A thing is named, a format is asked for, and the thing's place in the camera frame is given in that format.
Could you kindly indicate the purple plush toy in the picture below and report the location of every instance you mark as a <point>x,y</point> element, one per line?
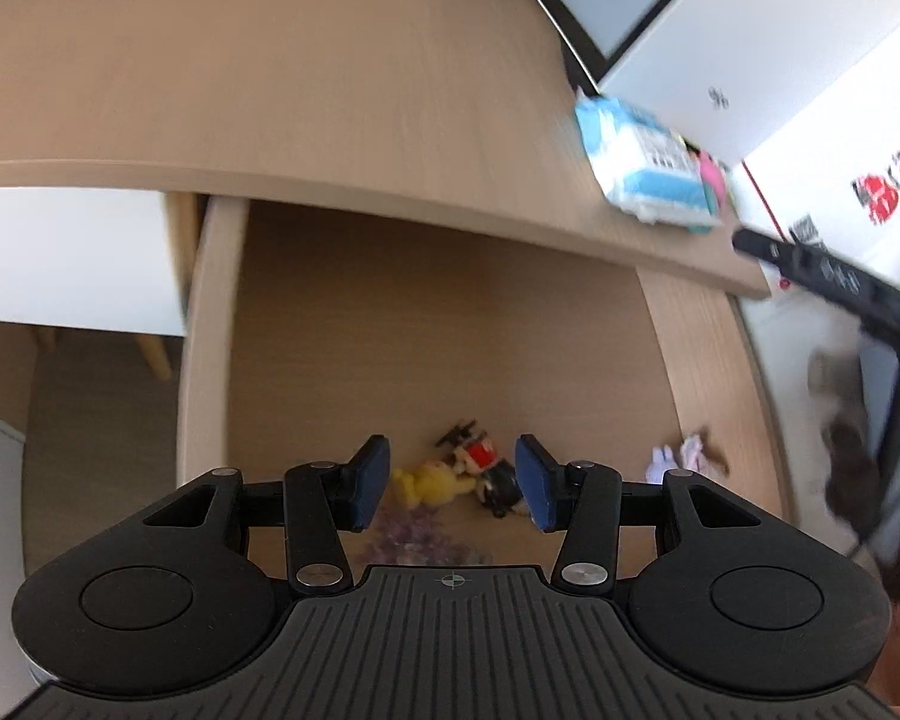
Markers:
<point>682,459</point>

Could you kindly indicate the yellow plush toy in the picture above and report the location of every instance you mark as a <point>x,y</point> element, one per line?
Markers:
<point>431,481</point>

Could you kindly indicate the pink green plush toy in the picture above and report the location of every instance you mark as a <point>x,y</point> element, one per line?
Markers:
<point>712,172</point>

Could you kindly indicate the white desk drawer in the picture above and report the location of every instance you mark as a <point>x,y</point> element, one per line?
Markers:
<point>420,330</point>
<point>67,262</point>

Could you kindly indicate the black-haired doll figure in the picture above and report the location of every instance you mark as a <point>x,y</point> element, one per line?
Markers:
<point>487,469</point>

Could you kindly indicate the person's right hand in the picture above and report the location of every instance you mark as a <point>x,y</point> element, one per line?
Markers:
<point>847,465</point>

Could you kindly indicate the purple crystal beads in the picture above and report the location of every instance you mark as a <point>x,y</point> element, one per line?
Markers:
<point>420,536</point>

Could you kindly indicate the green stool with wooden legs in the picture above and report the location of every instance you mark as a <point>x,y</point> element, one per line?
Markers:
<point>156,356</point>

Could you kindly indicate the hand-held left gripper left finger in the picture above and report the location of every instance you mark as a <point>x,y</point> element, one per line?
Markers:
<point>367,481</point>

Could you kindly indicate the blue white tissue pack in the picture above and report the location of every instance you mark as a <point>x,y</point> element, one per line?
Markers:
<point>637,157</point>

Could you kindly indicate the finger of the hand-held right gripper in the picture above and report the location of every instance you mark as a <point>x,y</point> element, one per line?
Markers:
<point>817,268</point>

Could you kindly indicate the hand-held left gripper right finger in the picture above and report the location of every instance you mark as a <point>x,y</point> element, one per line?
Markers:
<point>536,481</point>

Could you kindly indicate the white computer case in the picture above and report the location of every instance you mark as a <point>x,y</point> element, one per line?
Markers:
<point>720,52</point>

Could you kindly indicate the white poster with red print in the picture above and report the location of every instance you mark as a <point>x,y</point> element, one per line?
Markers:
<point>832,165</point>

